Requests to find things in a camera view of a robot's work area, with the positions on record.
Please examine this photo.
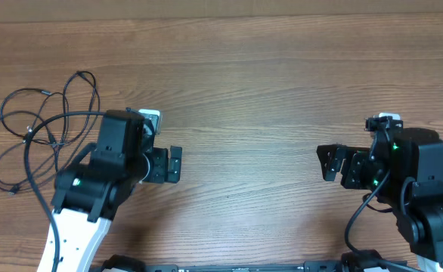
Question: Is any black cable white tag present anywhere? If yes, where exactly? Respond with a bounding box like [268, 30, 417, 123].
[0, 88, 69, 146]

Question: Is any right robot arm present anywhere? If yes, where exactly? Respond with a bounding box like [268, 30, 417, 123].
[316, 113, 443, 271]

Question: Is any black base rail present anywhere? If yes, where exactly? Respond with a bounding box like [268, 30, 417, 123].
[88, 252, 418, 272]

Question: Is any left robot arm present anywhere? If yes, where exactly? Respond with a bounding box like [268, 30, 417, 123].
[38, 109, 182, 271]

